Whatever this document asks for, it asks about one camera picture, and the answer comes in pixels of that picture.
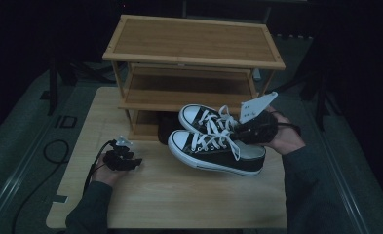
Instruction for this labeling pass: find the person's right hand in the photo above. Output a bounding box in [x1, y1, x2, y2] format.
[264, 106, 306, 156]

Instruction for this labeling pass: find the black white canvas sneaker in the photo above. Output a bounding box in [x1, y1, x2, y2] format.
[177, 103, 243, 138]
[167, 129, 267, 177]

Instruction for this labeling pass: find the hand-held gripper cable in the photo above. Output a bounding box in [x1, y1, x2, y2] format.
[269, 110, 303, 137]
[83, 139, 116, 197]

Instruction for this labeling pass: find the left hand-held gripper cable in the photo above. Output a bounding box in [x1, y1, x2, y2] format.
[83, 139, 116, 197]

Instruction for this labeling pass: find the black metal stand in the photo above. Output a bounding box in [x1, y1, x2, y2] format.
[47, 57, 60, 117]

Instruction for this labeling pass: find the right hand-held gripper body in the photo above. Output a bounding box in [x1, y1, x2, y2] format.
[234, 91, 279, 146]

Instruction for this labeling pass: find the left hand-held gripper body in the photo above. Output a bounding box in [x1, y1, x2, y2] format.
[102, 135, 135, 172]

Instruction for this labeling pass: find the wooden shoe rack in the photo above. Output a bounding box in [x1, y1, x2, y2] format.
[101, 14, 287, 145]

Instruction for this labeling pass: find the black looped floor cable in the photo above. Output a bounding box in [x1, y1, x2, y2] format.
[11, 138, 71, 234]

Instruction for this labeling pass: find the person's left hand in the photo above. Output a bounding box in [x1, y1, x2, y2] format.
[91, 161, 129, 187]

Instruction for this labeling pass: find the right hand-held gripper cable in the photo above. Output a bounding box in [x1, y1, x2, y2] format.
[269, 110, 303, 137]

